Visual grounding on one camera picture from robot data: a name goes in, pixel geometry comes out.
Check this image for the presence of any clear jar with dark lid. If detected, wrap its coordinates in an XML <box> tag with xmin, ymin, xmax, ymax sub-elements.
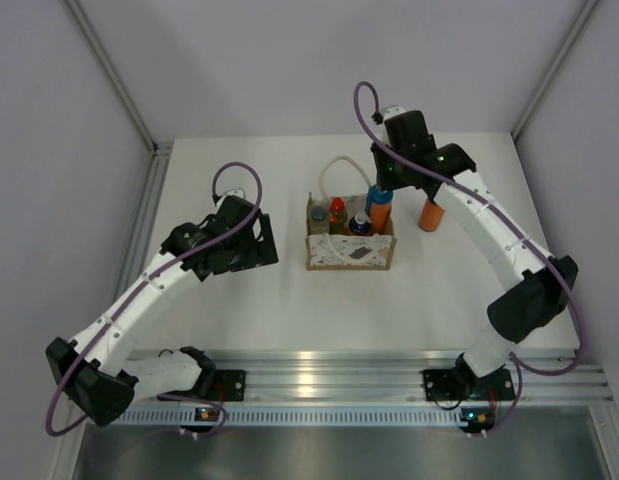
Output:
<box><xmin>308</xmin><ymin>205</ymin><xmax>330</xmax><ymax>235</ymax></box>

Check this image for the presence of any tall orange spray bottle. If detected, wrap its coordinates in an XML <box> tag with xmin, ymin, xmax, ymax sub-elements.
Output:
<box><xmin>365</xmin><ymin>185</ymin><xmax>393</xmax><ymax>234</ymax></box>

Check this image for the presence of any yellow bottle with red cap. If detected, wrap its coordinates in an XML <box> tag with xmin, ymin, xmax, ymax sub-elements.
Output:
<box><xmin>329</xmin><ymin>197</ymin><xmax>348</xmax><ymax>235</ymax></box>

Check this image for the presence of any orange bottle with white cap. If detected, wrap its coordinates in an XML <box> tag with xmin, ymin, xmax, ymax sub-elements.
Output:
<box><xmin>418</xmin><ymin>199</ymin><xmax>445</xmax><ymax>232</ymax></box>

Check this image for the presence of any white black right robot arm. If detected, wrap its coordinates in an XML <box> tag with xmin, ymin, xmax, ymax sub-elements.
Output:
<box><xmin>371</xmin><ymin>107</ymin><xmax>578</xmax><ymax>401</ymax></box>

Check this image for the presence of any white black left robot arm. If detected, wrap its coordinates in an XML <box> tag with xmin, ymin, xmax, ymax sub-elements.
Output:
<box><xmin>45</xmin><ymin>195</ymin><xmax>278</xmax><ymax>426</ymax></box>

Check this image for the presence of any burlap canvas tote bag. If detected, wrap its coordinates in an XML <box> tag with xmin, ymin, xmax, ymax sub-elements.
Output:
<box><xmin>305</xmin><ymin>156</ymin><xmax>397</xmax><ymax>271</ymax></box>

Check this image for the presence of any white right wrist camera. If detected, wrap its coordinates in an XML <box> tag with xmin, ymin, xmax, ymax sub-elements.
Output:
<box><xmin>383</xmin><ymin>106</ymin><xmax>406</xmax><ymax>121</ymax></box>

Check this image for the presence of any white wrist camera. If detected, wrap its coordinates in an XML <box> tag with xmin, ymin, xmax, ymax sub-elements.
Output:
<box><xmin>221</xmin><ymin>188</ymin><xmax>245</xmax><ymax>199</ymax></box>
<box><xmin>383</xmin><ymin>106</ymin><xmax>406</xmax><ymax>121</ymax></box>

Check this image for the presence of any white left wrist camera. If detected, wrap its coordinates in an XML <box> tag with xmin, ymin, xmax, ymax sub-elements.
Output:
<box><xmin>221</xmin><ymin>188</ymin><xmax>245</xmax><ymax>199</ymax></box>

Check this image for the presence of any aluminium rail frame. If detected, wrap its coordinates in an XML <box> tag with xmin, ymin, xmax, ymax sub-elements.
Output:
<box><xmin>207</xmin><ymin>350</ymin><xmax>613</xmax><ymax>407</ymax></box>

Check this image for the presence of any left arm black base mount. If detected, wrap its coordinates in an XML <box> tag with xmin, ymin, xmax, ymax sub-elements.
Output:
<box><xmin>167</xmin><ymin>369</ymin><xmax>247</xmax><ymax>403</ymax></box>

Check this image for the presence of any white slotted cable duct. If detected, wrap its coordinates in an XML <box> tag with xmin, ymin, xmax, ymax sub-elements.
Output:
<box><xmin>114</xmin><ymin>402</ymin><xmax>467</xmax><ymax>427</ymax></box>

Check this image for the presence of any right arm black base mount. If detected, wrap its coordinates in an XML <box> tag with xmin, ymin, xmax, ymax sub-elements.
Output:
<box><xmin>421</xmin><ymin>368</ymin><xmax>516</xmax><ymax>402</ymax></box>

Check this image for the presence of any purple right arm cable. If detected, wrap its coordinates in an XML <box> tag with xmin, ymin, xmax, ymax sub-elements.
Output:
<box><xmin>352</xmin><ymin>82</ymin><xmax>590</xmax><ymax>376</ymax></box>

